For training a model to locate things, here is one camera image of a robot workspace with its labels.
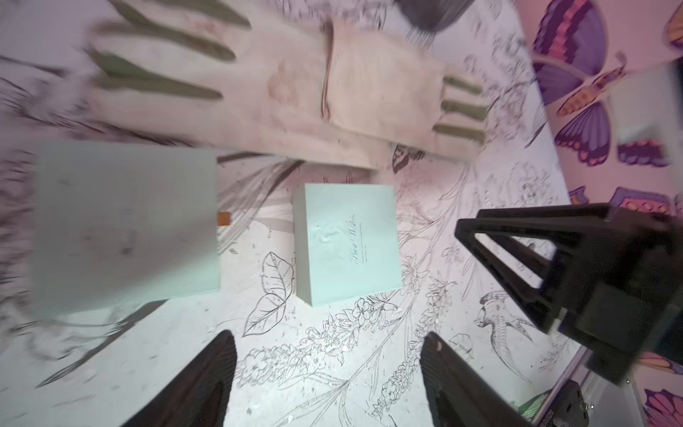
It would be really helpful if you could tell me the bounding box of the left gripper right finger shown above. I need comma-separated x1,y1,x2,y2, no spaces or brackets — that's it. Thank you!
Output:
420,332,530,427

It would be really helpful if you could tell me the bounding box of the mint jewelry box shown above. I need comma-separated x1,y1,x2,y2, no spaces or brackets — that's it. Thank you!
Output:
28,140,221,320
293,183,403,308

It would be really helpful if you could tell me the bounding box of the white work glove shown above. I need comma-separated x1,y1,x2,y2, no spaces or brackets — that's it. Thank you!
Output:
319,20,492,164
31,0,396,172

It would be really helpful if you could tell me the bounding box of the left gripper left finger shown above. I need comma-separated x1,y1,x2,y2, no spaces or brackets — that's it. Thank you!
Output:
123,330,238,427

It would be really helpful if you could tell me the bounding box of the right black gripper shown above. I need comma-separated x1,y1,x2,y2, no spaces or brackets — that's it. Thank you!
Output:
455,204,682,384

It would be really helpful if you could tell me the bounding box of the white work glove right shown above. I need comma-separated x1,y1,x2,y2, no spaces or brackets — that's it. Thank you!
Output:
319,20,492,164

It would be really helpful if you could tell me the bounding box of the white work glove left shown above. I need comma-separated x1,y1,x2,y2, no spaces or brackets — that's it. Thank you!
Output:
31,0,396,172

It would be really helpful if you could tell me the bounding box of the dark glass vase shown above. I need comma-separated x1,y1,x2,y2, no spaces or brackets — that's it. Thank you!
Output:
397,0,474,33

